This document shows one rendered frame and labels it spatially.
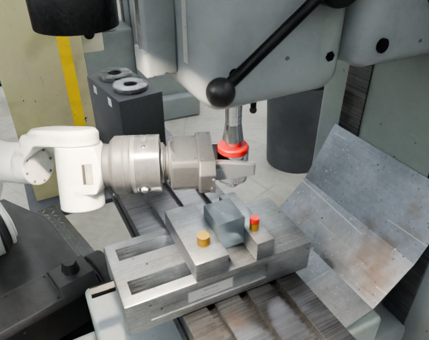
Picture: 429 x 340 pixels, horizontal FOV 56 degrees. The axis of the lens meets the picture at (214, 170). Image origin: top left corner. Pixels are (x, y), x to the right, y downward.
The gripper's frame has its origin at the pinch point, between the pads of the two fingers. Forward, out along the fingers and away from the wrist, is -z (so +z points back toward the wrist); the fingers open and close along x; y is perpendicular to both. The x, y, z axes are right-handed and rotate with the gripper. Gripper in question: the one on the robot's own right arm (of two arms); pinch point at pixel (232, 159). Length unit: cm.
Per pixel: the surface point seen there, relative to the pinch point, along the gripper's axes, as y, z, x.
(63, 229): 78, 56, 78
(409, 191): 12.6, -35.3, 5.8
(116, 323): 33.6, 21.5, -2.8
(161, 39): -20.1, 9.5, -5.9
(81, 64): 38, 57, 162
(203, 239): 12.7, 4.9, -3.8
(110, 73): 6, 26, 58
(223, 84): -18.4, 3.7, -15.8
